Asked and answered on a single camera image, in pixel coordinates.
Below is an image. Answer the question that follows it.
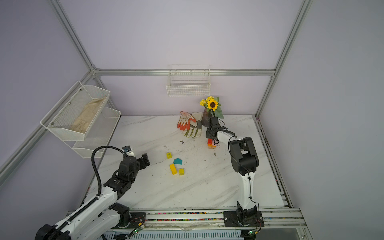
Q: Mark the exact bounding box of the yellow long block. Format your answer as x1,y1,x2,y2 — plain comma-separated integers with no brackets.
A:
170,164,178,175

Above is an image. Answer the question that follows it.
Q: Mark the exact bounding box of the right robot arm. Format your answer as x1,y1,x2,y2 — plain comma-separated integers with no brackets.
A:
206,117,264,229

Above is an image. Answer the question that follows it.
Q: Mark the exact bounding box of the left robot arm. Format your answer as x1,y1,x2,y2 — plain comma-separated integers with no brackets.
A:
35,152,150,240

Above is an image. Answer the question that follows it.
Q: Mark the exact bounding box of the teal block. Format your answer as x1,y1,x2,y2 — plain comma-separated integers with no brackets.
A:
173,158,183,165

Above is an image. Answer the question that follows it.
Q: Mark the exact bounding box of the dark ribbed glass vase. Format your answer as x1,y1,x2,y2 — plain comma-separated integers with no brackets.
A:
202,108,211,128

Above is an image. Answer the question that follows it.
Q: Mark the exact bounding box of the green white work glove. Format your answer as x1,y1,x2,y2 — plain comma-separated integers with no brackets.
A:
183,112,203,138

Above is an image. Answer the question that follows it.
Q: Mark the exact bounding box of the orange white work glove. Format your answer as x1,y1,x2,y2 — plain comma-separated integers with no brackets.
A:
177,111,197,131

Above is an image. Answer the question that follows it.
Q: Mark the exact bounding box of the yellow sunflower bouquet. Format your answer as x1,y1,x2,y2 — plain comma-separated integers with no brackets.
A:
200,96,224,120

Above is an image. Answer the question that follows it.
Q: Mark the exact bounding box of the beige cloth in shelf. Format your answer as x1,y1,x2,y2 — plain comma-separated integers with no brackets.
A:
70,98,105,134

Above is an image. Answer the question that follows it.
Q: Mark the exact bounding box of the white two-tier mesh shelf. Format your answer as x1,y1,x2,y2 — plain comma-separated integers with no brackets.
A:
41,81,121,159

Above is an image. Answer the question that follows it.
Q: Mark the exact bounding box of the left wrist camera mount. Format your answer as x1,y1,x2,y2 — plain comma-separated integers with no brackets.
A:
122,146,136,158

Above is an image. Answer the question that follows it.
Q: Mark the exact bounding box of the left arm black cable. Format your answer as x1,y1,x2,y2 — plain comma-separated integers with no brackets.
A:
44,145,125,240

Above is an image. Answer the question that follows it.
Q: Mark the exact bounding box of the white wire wall basket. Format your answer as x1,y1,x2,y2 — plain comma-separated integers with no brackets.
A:
166,65,211,97

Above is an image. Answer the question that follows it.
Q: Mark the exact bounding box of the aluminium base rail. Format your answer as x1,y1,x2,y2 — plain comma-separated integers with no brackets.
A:
55,207,313,240

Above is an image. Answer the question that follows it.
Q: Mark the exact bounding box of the aluminium cage frame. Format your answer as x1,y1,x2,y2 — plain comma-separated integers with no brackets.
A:
1,1,313,188

